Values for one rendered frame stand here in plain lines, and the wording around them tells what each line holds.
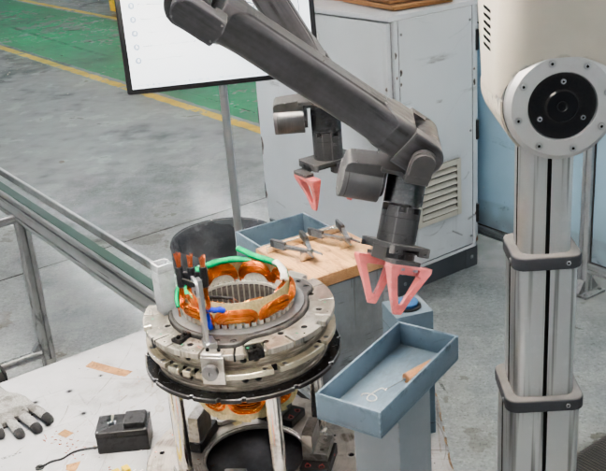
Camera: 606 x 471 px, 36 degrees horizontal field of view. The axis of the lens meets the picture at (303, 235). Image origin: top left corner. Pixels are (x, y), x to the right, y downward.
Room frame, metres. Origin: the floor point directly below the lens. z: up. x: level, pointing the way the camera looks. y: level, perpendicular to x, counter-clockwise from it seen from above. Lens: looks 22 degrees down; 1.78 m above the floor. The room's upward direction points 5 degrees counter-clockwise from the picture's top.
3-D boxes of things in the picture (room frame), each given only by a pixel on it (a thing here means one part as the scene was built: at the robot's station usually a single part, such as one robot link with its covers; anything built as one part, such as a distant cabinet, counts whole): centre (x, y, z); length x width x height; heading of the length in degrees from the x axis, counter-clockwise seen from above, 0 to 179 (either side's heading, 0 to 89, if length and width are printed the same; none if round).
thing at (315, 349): (1.27, 0.02, 1.05); 0.09 x 0.04 x 0.01; 119
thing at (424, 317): (1.46, -0.17, 0.91); 0.07 x 0.07 x 0.25; 15
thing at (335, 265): (1.66, -0.03, 1.05); 0.20 x 0.19 x 0.02; 30
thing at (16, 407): (1.62, 0.63, 0.79); 0.24 x 0.12 x 0.02; 35
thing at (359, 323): (1.66, -0.03, 0.91); 0.19 x 0.19 x 0.26; 30
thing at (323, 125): (1.70, -0.05, 1.32); 0.07 x 0.06 x 0.07; 88
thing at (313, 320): (1.38, 0.12, 1.09); 0.32 x 0.32 x 0.01
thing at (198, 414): (1.43, 0.23, 0.85); 0.06 x 0.04 x 0.05; 161
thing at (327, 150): (1.70, -0.06, 1.26); 0.10 x 0.07 x 0.07; 121
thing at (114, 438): (1.48, 0.37, 0.81); 0.10 x 0.06 x 0.06; 92
